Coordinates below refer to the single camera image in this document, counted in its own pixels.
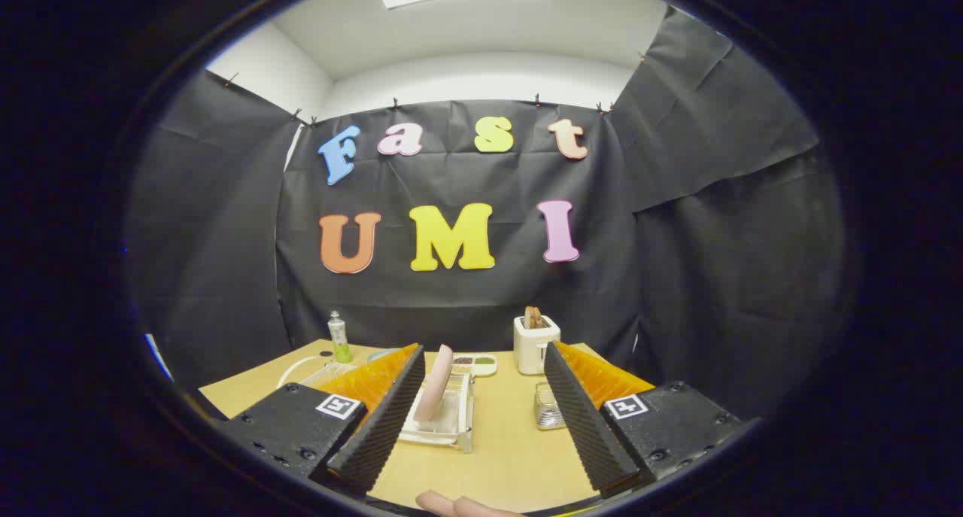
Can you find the pink plate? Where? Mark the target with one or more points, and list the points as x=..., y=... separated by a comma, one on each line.
x=436, y=381

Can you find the brown bread slice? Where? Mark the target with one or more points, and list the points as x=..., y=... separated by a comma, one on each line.
x=535, y=317

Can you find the white divided sauce dish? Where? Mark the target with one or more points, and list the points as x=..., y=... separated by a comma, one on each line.
x=481, y=364

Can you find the black backdrop cloth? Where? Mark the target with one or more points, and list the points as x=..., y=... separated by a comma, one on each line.
x=451, y=299

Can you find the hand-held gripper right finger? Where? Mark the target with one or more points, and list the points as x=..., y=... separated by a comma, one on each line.
x=590, y=427

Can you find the white toaster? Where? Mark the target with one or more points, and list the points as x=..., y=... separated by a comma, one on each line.
x=530, y=348

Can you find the green clear bottle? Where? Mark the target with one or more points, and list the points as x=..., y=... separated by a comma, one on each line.
x=340, y=344

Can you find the teal plate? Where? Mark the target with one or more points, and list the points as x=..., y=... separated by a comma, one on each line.
x=380, y=354

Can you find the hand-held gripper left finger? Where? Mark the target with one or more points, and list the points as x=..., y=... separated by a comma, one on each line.
x=376, y=427

